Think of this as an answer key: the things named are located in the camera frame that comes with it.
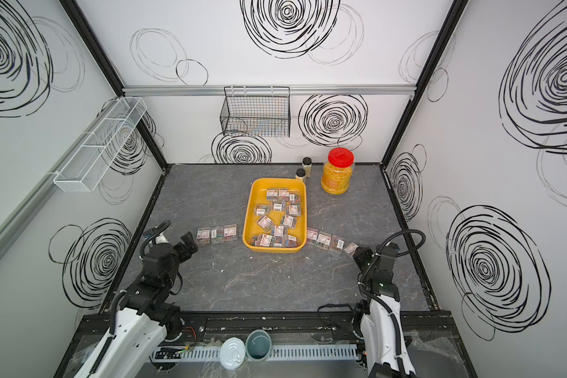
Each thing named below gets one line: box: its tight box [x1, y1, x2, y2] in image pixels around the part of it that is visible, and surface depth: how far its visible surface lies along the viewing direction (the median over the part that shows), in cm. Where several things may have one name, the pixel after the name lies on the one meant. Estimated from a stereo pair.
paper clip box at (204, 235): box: [196, 226, 212, 246], surface depth 95 cm
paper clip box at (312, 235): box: [306, 227, 319, 245], surface depth 94 cm
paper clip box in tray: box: [266, 189, 278, 201], surface depth 107 cm
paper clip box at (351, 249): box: [344, 242, 360, 257], surface depth 90 cm
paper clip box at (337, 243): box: [329, 234, 345, 254], surface depth 93 cm
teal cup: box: [244, 329, 272, 363], surface depth 72 cm
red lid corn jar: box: [321, 147, 355, 196], surface depth 104 cm
